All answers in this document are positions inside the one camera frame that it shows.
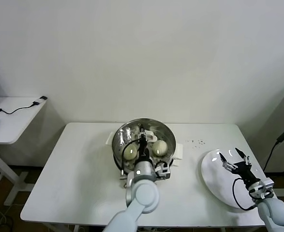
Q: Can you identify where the white side table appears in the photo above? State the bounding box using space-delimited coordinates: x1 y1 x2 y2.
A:
0 96 48 206

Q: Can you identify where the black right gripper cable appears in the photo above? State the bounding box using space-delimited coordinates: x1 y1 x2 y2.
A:
232 178 257 210

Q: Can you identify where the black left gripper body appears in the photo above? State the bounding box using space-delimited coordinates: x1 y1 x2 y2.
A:
137 139 151 161

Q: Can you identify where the white round plate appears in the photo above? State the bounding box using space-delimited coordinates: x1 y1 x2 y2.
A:
201 149 263 210

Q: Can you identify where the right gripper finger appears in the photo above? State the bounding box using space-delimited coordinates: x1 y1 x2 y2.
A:
219 152 237 171
235 147 252 167

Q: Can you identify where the black cable with grey plug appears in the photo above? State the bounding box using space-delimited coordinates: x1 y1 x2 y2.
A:
0 95 48 115

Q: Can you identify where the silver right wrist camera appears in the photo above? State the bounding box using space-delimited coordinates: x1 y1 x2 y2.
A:
249 178 275 194

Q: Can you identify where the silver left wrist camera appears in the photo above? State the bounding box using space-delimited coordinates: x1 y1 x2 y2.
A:
155 162 172 180

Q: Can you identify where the stainless steel steamer basket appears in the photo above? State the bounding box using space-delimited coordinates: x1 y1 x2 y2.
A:
105 117 184 173

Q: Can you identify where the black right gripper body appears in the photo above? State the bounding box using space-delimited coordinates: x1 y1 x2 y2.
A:
232 161 262 189

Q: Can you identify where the glass lid with white handle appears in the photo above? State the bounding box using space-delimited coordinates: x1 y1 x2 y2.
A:
112 118 177 171

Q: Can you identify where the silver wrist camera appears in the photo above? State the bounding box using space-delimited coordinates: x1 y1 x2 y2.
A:
249 178 275 194
155 162 172 180

